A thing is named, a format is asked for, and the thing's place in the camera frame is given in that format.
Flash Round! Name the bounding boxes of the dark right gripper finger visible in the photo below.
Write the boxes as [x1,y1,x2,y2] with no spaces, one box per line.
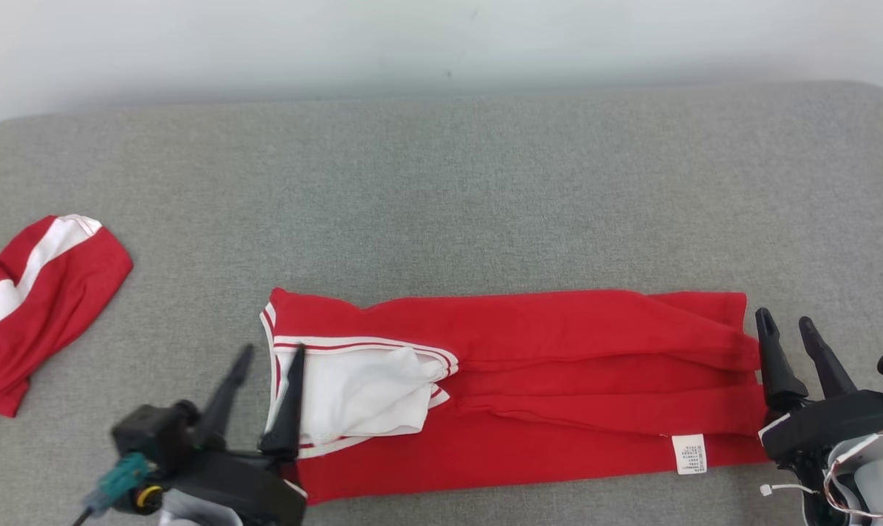
[755,308,809,411]
[799,316,858,399]

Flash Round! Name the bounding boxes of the thin white red wires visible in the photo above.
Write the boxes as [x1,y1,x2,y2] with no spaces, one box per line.
[760,431,883,523]

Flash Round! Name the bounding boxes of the red white numbered jersey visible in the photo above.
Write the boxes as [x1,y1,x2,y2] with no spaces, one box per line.
[260,287,772,506]

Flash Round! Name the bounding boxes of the red shorts with white stripe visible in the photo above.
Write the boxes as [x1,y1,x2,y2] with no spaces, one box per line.
[0,214,134,418]

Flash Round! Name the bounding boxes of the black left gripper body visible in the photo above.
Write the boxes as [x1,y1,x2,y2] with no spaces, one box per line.
[175,438,309,526]

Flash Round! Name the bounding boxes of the black left cable teal plug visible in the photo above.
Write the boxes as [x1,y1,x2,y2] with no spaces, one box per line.
[72,451,157,526]

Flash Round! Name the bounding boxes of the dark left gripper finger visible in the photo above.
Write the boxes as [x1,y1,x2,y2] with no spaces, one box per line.
[193,345,255,450]
[259,345,307,461]

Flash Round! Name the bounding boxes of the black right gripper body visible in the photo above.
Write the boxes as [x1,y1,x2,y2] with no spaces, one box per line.
[759,389,883,468]

